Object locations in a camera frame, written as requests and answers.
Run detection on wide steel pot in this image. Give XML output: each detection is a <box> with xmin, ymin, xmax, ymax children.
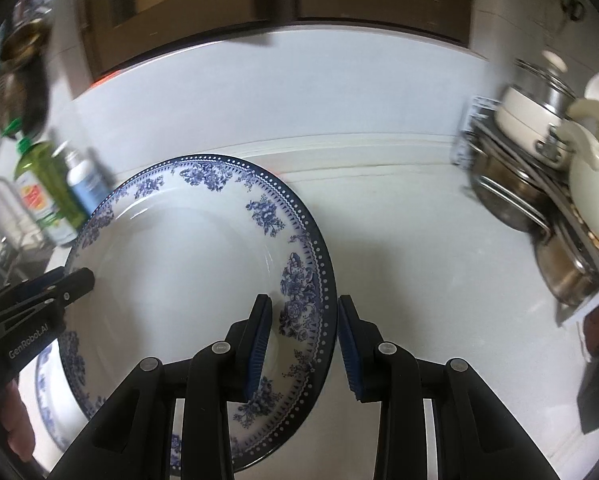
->
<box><xmin>467</xmin><ymin>152</ymin><xmax>553</xmax><ymax>233</ymax></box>

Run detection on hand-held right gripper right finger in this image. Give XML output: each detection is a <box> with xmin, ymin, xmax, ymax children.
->
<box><xmin>337</xmin><ymin>295</ymin><xmax>530</xmax><ymax>480</ymax></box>

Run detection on steel sink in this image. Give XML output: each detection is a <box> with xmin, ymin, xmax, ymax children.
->
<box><xmin>0</xmin><ymin>245</ymin><xmax>60</xmax><ymax>301</ymax></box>

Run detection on green dish soap bottle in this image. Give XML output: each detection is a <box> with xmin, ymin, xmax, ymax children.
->
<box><xmin>0</xmin><ymin>117</ymin><xmax>88</xmax><ymax>247</ymax></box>

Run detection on metal pot rack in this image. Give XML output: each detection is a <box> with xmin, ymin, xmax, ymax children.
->
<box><xmin>457</xmin><ymin>95</ymin><xmax>599</xmax><ymax>328</ymax></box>

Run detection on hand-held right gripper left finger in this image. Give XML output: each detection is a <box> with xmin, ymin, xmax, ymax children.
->
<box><xmin>62</xmin><ymin>294</ymin><xmax>274</xmax><ymax>480</ymax></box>

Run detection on brass mesh skimmer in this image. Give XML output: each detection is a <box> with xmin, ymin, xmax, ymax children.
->
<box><xmin>0</xmin><ymin>67</ymin><xmax>30</xmax><ymax>127</ymax></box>

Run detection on brass ladle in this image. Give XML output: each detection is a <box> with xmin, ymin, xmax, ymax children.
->
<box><xmin>0</xmin><ymin>10</ymin><xmax>50</xmax><ymax>61</ymax></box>

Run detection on black frying pan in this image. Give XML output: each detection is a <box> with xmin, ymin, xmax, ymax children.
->
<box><xmin>0</xmin><ymin>60</ymin><xmax>51</xmax><ymax>137</ymax></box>

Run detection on small steel pot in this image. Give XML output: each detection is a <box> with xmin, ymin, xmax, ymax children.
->
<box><xmin>532</xmin><ymin>220</ymin><xmax>599</xmax><ymax>307</ymax></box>

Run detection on cream pot with glass lid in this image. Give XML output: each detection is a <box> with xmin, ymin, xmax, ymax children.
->
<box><xmin>494</xmin><ymin>50</ymin><xmax>577</xmax><ymax>167</ymax></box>

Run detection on white pump bottle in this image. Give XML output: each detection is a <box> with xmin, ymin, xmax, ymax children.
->
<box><xmin>62</xmin><ymin>147</ymin><xmax>113</xmax><ymax>216</ymax></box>

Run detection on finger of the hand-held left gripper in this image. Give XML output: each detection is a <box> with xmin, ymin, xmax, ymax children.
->
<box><xmin>0</xmin><ymin>267</ymin><xmax>96</xmax><ymax>330</ymax></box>
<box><xmin>0</xmin><ymin>266</ymin><xmax>69</xmax><ymax>312</ymax></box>

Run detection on person's left hand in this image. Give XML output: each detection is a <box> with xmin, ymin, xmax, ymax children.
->
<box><xmin>0</xmin><ymin>380</ymin><xmax>36</xmax><ymax>463</ymax></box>

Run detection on white ceramic casserole pot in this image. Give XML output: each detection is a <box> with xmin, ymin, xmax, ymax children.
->
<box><xmin>554</xmin><ymin>97</ymin><xmax>599</xmax><ymax>251</ymax></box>

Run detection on blue floral white plate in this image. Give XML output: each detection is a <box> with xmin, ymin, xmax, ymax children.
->
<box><xmin>60</xmin><ymin>154</ymin><xmax>339</xmax><ymax>473</ymax></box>
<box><xmin>34</xmin><ymin>345</ymin><xmax>110</xmax><ymax>461</ymax></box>

